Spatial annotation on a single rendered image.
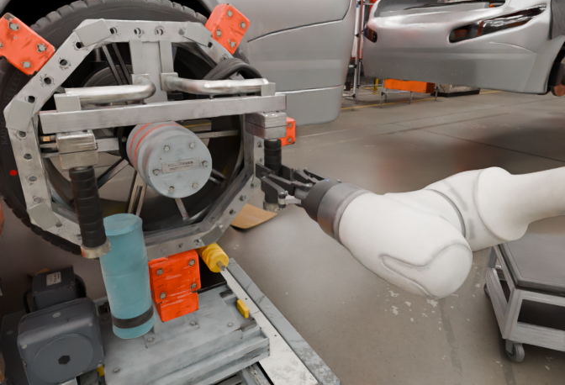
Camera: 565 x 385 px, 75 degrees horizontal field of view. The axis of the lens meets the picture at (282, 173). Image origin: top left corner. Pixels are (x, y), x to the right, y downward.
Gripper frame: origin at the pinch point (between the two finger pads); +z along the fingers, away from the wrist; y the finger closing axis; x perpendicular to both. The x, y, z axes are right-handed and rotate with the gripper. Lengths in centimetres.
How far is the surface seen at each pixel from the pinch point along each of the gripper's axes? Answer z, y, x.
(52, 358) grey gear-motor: 29, -47, -49
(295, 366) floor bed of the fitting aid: 16, 17, -75
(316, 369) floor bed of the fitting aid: 12, 22, -75
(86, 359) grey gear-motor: 29, -40, -53
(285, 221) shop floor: 121, 78, -82
